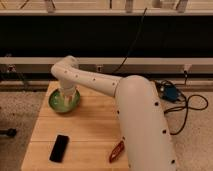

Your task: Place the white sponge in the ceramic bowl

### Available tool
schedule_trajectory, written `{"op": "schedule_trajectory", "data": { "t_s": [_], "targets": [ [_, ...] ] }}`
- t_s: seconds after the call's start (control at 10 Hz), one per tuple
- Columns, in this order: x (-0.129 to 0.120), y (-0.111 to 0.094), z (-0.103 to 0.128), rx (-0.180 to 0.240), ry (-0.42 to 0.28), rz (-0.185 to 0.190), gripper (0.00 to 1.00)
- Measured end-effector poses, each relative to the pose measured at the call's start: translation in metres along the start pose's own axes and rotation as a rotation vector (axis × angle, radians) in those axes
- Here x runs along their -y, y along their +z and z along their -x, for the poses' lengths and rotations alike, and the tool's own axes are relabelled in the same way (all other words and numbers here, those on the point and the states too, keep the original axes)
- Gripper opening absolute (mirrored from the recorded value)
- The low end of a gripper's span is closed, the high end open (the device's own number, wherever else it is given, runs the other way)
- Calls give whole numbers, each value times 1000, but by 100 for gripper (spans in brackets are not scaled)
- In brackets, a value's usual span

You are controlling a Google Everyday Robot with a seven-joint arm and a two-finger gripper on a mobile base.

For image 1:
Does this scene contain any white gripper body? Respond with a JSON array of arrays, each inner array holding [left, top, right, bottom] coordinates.
[[59, 86, 76, 104]]

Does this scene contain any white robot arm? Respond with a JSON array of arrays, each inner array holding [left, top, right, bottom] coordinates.
[[51, 56, 177, 171]]

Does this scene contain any green ceramic bowl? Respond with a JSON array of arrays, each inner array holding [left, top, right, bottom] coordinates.
[[48, 89, 80, 113]]

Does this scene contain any wooden table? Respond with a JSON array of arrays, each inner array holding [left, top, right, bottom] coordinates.
[[21, 86, 130, 171]]

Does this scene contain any black rectangular block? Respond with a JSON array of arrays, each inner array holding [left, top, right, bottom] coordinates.
[[49, 135, 69, 162]]

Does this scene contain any red snack packet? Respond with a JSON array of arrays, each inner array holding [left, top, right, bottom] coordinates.
[[109, 141, 125, 163]]

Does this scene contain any blue power box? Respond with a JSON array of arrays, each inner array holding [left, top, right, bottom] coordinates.
[[162, 85, 179, 102]]

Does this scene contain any lower metal rail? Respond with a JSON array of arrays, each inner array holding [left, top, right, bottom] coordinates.
[[0, 57, 213, 74]]

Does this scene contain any metal rail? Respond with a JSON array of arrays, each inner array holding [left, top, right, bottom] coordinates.
[[0, 57, 213, 74], [0, 9, 213, 16]]

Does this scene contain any upper metal rail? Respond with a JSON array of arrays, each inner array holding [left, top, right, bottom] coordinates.
[[0, 9, 213, 16]]

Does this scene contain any black hanging cable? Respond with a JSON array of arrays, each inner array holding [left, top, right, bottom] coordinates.
[[112, 7, 148, 74]]

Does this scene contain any black floor cable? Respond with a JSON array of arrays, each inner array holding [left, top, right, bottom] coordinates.
[[153, 79, 210, 136]]

